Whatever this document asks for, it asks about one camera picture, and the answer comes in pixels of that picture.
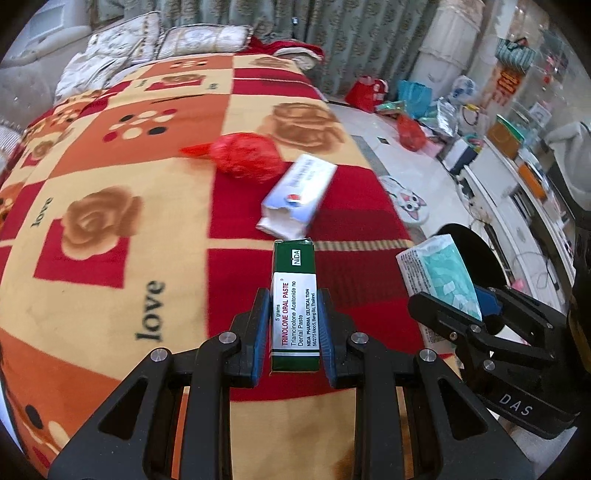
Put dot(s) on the green white striped bag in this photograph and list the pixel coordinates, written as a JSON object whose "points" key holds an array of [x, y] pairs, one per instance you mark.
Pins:
{"points": [[516, 54]]}

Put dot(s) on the red cloth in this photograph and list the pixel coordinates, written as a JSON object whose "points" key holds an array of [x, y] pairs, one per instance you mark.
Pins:
{"points": [[286, 48]]}

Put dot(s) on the blue tote bag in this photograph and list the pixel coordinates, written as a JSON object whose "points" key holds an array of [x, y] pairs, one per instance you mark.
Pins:
{"points": [[415, 97]]}

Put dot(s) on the patterned fringed pillow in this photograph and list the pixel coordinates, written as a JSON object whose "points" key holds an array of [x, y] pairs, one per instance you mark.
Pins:
{"points": [[203, 41], [115, 50]]}

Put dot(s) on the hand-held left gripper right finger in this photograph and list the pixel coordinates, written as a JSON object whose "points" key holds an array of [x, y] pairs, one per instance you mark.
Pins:
{"points": [[324, 341]]}

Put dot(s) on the red mesh bag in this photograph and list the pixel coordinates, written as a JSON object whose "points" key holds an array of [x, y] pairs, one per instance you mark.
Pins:
{"points": [[244, 157]]}

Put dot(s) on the red hanging ornament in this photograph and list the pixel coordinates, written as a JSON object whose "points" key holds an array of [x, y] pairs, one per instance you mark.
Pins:
{"points": [[510, 82]]}

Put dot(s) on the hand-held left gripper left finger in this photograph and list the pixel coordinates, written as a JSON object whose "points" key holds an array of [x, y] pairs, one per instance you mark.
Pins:
{"points": [[262, 337]]}

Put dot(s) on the green white medicine box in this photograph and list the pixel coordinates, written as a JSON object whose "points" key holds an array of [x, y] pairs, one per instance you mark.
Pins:
{"points": [[295, 323]]}

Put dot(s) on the black trash bin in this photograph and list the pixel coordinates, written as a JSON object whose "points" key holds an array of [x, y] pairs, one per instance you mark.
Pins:
{"points": [[480, 249]]}

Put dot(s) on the white television cabinet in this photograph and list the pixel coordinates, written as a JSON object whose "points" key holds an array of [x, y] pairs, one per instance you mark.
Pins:
{"points": [[517, 221]]}

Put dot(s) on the red gift bag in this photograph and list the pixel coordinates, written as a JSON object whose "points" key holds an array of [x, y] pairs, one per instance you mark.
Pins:
{"points": [[364, 94]]}

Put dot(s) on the orange box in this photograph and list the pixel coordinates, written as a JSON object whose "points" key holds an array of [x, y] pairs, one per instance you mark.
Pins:
{"points": [[531, 177]]}

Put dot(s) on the brown paper bag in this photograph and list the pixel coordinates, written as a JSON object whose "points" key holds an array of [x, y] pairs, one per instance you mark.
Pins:
{"points": [[503, 138]]}

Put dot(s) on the white blue medicine box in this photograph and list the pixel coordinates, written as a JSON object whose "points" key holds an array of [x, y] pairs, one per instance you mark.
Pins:
{"points": [[295, 194]]}

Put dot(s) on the green patterned curtain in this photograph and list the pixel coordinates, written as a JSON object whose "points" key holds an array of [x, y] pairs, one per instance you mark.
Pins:
{"points": [[369, 46]]}

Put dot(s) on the red orange printed blanket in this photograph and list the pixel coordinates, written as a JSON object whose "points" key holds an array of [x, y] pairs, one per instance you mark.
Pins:
{"points": [[115, 277]]}

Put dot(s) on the black white box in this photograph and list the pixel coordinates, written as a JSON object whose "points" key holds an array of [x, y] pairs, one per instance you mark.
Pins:
{"points": [[459, 154]]}

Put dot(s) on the white plastic bag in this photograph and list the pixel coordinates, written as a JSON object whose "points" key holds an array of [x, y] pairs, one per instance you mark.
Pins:
{"points": [[463, 90]]}

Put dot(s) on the grey cloth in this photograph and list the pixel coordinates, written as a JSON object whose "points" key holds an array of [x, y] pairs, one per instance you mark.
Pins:
{"points": [[572, 157]]}

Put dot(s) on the round cat print stool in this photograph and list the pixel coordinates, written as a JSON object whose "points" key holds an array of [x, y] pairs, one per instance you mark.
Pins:
{"points": [[406, 198]]}

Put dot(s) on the silver foil bag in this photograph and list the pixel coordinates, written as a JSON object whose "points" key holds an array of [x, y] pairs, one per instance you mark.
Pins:
{"points": [[445, 117]]}

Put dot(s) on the white lace-covered air conditioner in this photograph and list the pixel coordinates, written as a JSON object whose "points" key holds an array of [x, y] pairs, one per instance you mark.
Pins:
{"points": [[443, 46]]}

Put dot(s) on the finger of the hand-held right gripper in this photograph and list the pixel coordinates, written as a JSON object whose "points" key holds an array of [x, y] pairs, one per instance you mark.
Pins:
{"points": [[489, 302], [438, 314]]}

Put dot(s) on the teal white tissue packet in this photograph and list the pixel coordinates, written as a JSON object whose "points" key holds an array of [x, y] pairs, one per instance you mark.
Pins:
{"points": [[443, 272]]}

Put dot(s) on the red plastic shopping bag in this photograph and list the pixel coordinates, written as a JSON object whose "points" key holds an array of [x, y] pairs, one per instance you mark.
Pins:
{"points": [[411, 134]]}

